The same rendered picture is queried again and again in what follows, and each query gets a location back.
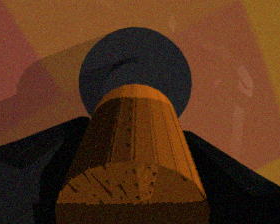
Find orange knob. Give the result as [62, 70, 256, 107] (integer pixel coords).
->
[55, 84, 211, 224]

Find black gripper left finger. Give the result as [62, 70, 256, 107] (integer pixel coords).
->
[0, 116, 91, 224]

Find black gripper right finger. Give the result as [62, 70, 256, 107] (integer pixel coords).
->
[183, 131, 280, 224]

